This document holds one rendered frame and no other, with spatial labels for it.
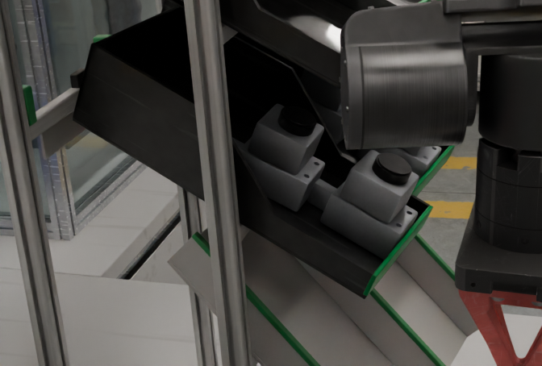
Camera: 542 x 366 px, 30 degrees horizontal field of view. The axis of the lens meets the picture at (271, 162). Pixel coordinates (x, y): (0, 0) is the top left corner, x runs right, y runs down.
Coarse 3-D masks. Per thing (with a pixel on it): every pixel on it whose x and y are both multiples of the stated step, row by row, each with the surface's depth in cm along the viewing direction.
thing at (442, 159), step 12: (168, 0) 92; (180, 0) 94; (240, 36) 105; (264, 48) 104; (288, 60) 103; (300, 72) 103; (348, 156) 90; (444, 156) 96; (432, 168) 93; (420, 180) 90
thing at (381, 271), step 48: (96, 48) 79; (144, 48) 87; (240, 48) 88; (96, 96) 81; (144, 96) 79; (192, 96) 92; (240, 96) 90; (288, 96) 88; (144, 144) 80; (192, 144) 78; (336, 144) 87; (192, 192) 80; (240, 192) 78; (288, 240) 77; (336, 240) 81
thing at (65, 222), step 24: (24, 0) 150; (24, 24) 152; (24, 48) 153; (48, 48) 155; (48, 72) 156; (48, 96) 156; (48, 168) 161; (144, 168) 191; (48, 192) 162; (72, 192) 165; (96, 192) 175; (120, 192) 182; (0, 216) 168; (72, 216) 165
